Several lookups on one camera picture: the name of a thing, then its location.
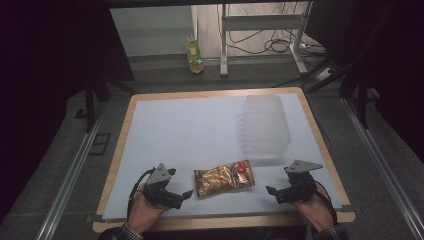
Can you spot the white power strip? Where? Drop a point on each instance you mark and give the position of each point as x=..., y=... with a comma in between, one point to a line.
x=325, y=74

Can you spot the white metal desk frame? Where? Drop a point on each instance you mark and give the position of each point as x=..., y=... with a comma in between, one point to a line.
x=260, y=22

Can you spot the yellow green bottle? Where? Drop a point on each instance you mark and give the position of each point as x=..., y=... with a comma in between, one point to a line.
x=194, y=56

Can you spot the clear plastic container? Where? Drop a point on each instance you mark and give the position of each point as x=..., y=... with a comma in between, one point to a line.
x=265, y=126

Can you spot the black floor bracket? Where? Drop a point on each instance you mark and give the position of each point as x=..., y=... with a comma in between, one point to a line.
x=100, y=144

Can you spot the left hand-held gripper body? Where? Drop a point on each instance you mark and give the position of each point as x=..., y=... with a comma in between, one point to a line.
x=160, y=186

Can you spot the black metal stand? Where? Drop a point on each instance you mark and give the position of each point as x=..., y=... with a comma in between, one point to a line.
x=90, y=106
x=361, y=103

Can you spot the white table mat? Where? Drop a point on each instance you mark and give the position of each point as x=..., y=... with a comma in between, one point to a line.
x=186, y=133

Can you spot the person's left hand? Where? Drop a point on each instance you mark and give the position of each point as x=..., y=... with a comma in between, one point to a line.
x=145, y=210

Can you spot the gold foil snack bag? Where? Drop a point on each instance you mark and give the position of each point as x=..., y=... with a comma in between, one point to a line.
x=223, y=178

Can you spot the aluminium floor rail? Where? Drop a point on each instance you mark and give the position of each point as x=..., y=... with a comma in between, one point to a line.
x=71, y=176
x=383, y=166

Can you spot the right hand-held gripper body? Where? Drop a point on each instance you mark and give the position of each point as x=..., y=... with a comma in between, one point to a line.
x=298, y=186

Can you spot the person's right hand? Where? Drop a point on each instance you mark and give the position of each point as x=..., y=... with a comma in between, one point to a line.
x=315, y=210

